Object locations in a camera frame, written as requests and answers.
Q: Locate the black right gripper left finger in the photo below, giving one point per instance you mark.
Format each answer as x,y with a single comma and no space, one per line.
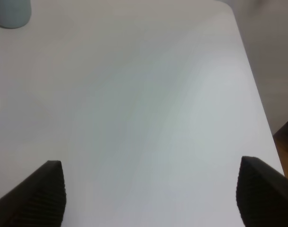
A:
38,201

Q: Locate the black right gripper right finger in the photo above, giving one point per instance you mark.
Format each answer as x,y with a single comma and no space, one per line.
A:
261,194

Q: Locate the teal plastic cup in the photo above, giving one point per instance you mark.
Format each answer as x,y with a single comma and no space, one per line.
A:
14,13

